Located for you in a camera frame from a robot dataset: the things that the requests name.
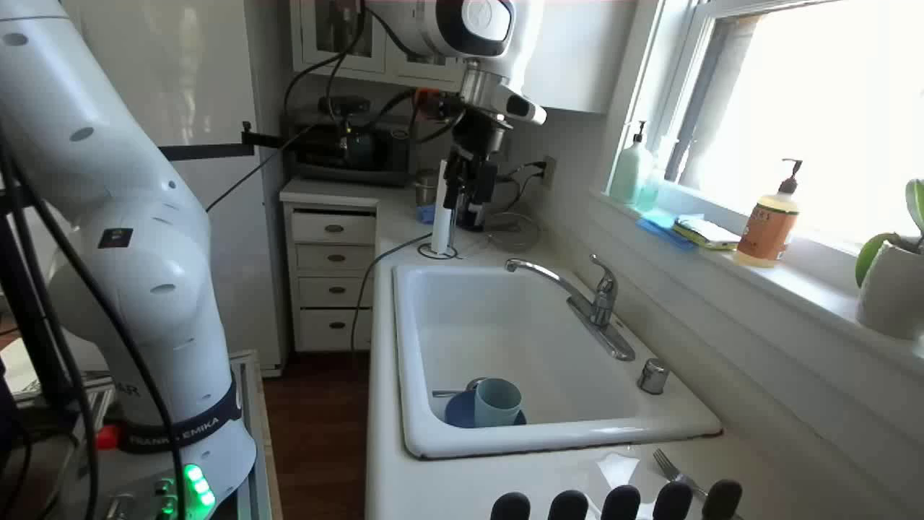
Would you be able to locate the white drawer cabinet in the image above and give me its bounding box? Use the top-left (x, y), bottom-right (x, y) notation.
top-left (279, 181), bottom-right (375, 353)

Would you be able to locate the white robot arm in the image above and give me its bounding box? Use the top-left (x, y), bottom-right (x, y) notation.
top-left (0, 0), bottom-right (256, 520)

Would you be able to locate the light blue cup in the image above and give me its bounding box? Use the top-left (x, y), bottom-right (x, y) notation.
top-left (468, 378), bottom-right (521, 427)

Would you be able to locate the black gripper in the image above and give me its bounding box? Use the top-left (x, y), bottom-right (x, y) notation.
top-left (440, 112), bottom-right (502, 230)

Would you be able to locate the white plant pot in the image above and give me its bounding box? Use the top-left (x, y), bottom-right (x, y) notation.
top-left (855, 233), bottom-right (924, 340)

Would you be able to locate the blue bowl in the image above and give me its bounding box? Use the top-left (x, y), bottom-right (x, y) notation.
top-left (443, 389), bottom-right (524, 427)

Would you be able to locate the small metal utensil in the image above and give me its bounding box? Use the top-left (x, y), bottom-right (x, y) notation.
top-left (651, 447), bottom-right (702, 493)

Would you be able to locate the toaster oven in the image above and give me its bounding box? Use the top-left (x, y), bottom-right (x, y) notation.
top-left (287, 125), bottom-right (410, 189)

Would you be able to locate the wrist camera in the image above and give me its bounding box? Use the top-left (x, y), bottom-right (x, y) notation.
top-left (459, 70), bottom-right (544, 125)

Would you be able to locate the blue sponge cloth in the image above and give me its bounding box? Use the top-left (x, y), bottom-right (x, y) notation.
top-left (637, 209), bottom-right (693, 249)

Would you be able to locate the chrome faucet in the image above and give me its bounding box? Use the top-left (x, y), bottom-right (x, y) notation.
top-left (504, 252), bottom-right (637, 365)

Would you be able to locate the white sink basin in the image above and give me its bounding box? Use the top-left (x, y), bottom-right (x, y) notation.
top-left (393, 267), bottom-right (720, 460)

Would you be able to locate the green soap dispenser bottle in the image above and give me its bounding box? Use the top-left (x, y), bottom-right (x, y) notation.
top-left (608, 125), bottom-right (648, 206)

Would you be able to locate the white upper cabinet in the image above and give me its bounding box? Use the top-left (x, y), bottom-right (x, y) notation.
top-left (287, 0), bottom-right (635, 112)

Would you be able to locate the green potted plant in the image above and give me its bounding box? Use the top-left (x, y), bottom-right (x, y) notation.
top-left (855, 178), bottom-right (924, 287)

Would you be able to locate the yellow green sponge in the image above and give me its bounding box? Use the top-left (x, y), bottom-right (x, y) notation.
top-left (676, 213), bottom-right (738, 252)

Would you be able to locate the window frame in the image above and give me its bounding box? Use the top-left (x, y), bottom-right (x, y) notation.
top-left (630, 0), bottom-right (924, 252)

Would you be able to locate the black dish rack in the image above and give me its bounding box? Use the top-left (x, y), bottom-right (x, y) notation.
top-left (489, 480), bottom-right (742, 520)

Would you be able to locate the chrome sink sprayer cap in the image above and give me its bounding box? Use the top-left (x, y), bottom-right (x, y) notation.
top-left (635, 359), bottom-right (670, 395)

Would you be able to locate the orange soap dispenser bottle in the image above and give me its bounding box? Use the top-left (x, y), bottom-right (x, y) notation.
top-left (735, 160), bottom-right (801, 267)

